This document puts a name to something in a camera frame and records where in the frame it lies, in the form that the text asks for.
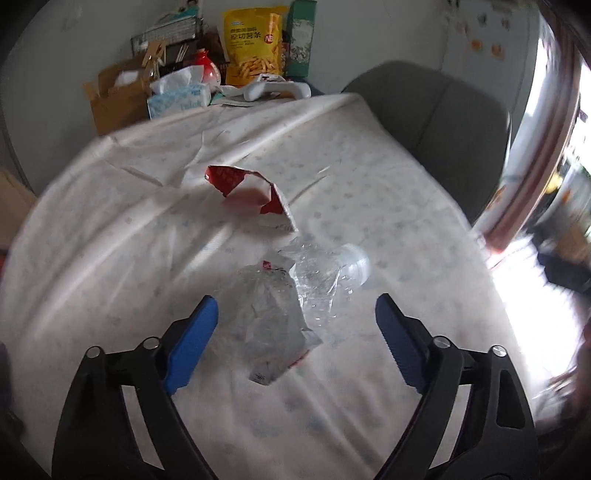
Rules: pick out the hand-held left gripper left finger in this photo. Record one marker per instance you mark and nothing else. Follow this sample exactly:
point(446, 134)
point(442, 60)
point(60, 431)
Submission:
point(194, 341)

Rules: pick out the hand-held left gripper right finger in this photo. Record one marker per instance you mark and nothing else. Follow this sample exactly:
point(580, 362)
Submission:
point(399, 341)

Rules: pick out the silver wrapper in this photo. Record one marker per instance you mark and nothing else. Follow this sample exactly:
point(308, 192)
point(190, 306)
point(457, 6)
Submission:
point(272, 323)

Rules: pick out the crushed clear plastic bottle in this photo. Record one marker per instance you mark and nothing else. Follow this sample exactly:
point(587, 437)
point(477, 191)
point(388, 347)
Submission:
point(323, 277)

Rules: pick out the torn red wrapper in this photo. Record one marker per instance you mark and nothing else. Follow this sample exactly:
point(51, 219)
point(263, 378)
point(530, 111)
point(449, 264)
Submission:
point(228, 177)

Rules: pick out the white patterned tablecloth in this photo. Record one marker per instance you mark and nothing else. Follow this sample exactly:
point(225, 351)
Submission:
point(138, 230)

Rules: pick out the grey upholstered chair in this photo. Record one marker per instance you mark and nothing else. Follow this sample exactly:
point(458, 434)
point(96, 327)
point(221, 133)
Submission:
point(438, 129)

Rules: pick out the pale blue tissue box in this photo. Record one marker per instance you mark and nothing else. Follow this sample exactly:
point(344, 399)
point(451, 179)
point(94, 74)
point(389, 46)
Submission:
point(178, 100)

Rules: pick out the open brown cardboard box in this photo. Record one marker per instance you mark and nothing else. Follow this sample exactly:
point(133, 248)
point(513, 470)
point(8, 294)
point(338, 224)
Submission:
point(115, 110)

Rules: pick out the pale green paper sheet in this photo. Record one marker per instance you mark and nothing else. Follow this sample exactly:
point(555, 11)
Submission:
point(231, 98)

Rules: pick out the white game controller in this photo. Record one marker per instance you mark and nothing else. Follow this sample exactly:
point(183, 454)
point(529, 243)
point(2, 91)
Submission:
point(277, 88)

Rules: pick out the red white vase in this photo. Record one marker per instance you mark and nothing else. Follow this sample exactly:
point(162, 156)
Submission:
point(206, 69)

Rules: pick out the white refrigerator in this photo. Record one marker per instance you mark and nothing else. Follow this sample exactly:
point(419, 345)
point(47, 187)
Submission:
point(489, 78)

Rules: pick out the dark stick holder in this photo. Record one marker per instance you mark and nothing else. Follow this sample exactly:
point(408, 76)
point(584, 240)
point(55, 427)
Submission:
point(180, 54)

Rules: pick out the wooden clip stand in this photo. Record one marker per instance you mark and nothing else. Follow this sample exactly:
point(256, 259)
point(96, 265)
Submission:
point(154, 55)

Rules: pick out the yellow snack bag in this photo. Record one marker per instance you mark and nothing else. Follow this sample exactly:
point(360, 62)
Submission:
point(254, 46)

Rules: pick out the orange fridge magnet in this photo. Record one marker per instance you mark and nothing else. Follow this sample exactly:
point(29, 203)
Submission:
point(475, 45)
point(496, 50)

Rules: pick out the tall green box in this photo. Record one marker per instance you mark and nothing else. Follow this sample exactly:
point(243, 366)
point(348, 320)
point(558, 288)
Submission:
point(300, 41)

